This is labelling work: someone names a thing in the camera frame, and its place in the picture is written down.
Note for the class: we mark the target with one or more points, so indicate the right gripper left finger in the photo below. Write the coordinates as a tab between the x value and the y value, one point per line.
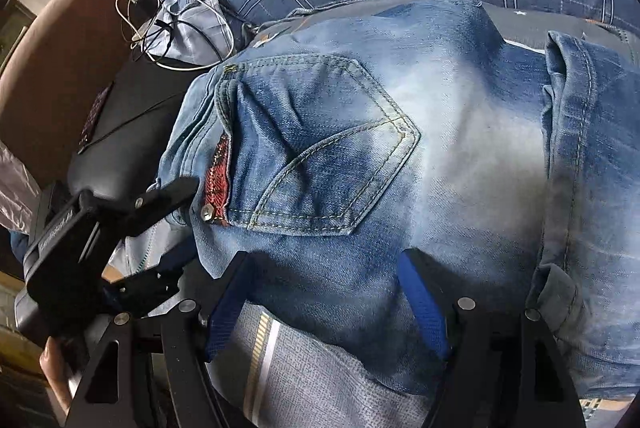
193	333

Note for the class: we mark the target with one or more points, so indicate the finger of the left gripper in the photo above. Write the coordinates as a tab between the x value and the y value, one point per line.
133	217
140	293

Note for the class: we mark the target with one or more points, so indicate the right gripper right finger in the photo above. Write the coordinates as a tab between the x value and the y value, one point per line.
466	338

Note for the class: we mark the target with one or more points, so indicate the faded blue denim jeans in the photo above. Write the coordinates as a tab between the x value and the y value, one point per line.
329	150

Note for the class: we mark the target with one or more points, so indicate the person's hand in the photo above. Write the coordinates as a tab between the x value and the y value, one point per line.
53	367

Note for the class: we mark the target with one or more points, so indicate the crumpled silver plastic wrap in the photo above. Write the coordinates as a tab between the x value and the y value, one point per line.
19	193

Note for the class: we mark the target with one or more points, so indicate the grey patterned bed sheet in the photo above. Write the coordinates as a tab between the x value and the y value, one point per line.
284	378

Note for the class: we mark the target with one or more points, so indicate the brown wooden headboard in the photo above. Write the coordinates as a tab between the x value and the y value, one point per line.
71	52

